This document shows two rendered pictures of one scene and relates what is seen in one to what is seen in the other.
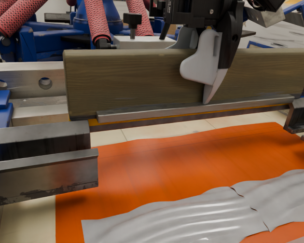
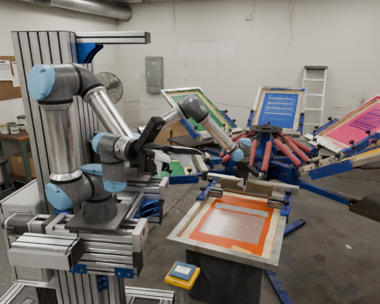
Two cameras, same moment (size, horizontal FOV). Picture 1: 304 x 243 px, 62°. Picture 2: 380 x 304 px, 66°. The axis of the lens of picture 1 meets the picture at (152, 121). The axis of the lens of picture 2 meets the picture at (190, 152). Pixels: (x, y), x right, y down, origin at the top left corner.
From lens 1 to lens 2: 1.85 m
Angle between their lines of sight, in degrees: 42
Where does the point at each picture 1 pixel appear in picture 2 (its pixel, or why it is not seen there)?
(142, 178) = (229, 201)
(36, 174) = (213, 193)
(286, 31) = not seen: outside the picture
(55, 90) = not seen: hidden behind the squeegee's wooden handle
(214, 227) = (232, 208)
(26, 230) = (210, 200)
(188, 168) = (239, 202)
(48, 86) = not seen: hidden behind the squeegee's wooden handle
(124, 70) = (229, 182)
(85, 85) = (223, 183)
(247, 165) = (251, 206)
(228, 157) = (250, 204)
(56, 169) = (215, 193)
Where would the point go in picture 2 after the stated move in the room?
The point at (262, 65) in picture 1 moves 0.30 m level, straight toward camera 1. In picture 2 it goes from (257, 186) to (218, 194)
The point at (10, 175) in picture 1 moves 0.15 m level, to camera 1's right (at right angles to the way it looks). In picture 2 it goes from (210, 192) to (227, 199)
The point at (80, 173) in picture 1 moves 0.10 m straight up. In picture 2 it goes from (218, 195) to (218, 182)
